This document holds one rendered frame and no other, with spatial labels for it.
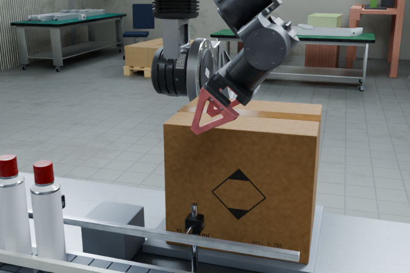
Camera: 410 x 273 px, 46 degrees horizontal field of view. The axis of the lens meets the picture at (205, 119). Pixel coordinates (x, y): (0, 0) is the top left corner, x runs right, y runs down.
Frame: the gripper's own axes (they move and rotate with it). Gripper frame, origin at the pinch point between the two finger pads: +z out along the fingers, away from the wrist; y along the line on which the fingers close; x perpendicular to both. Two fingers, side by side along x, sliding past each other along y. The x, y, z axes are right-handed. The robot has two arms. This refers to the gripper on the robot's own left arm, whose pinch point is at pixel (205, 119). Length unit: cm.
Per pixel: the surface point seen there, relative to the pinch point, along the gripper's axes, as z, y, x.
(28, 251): 42.8, 4.1, -8.7
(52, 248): 35.7, 6.7, -5.2
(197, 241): 17.3, 2.1, 13.1
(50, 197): 27.8, 6.2, -11.3
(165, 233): 20.7, 1.8, 8.1
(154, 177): 157, -232, -1
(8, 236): 40.9, 6.2, -13.0
